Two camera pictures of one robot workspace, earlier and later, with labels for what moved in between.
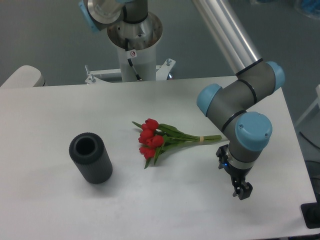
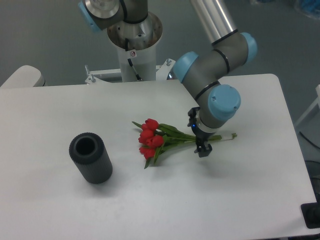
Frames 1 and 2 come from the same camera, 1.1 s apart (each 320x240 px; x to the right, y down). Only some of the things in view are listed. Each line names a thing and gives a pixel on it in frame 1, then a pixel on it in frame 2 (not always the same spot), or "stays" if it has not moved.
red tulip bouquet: [155, 138] stays
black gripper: [238, 175] to [202, 137]
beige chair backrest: [26, 76] stays
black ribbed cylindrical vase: [88, 151] stays
